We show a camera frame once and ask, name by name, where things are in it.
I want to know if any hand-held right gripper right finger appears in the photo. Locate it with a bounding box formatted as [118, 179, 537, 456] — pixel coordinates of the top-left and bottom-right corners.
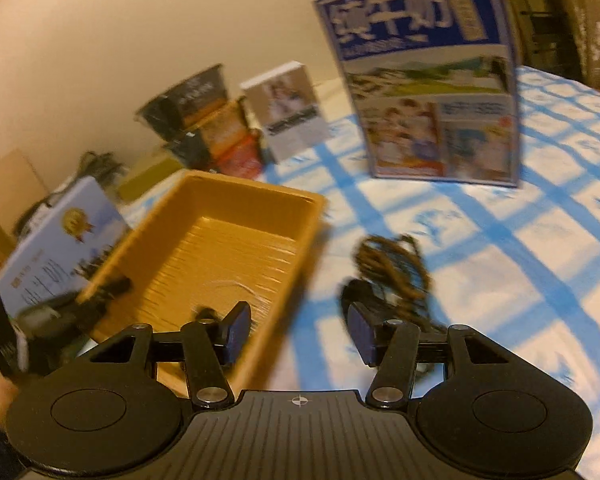
[347, 303, 524, 410]

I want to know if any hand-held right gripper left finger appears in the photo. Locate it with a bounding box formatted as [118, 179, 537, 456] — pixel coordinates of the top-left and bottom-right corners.
[77, 301, 253, 409]

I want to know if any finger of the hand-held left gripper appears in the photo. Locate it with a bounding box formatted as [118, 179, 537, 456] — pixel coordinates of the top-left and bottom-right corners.
[74, 275, 133, 313]

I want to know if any dark bead bracelet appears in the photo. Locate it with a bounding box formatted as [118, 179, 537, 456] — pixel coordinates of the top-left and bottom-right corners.
[355, 236, 433, 332]

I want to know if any golden plastic tray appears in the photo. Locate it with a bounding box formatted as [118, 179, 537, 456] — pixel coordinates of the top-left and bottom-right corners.
[77, 170, 328, 395]

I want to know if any person's left hand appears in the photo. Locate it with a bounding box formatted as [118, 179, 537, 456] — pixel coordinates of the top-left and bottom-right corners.
[0, 376, 23, 431]

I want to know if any light blue milk carton box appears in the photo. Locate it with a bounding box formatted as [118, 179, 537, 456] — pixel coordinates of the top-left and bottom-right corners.
[0, 176, 131, 321]

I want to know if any flat tan cardboard box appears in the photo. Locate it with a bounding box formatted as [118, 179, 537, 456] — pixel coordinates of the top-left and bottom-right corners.
[117, 152, 186, 204]

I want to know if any beige flat board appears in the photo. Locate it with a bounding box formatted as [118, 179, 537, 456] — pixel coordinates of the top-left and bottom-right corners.
[0, 147, 49, 211]

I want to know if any blue checked tablecloth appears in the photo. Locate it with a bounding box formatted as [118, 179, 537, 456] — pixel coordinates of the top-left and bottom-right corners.
[130, 65, 600, 480]

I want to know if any red instant noodle bowl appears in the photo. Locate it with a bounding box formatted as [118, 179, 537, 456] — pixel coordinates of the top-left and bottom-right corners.
[177, 132, 265, 181]

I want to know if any orange instant noodle bowl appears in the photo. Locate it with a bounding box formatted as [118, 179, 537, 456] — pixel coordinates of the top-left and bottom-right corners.
[164, 99, 246, 160]

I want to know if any small white product box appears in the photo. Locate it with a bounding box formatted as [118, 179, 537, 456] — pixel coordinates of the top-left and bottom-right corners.
[240, 61, 331, 165]

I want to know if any dark blue milk carton box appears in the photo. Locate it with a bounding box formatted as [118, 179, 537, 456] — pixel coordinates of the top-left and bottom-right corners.
[312, 0, 524, 190]

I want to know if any black folding hand cart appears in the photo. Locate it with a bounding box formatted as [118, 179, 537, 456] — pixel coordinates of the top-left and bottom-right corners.
[500, 0, 588, 86]

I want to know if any bundle of black cables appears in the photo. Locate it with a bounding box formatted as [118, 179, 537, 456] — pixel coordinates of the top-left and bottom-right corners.
[15, 150, 126, 233]

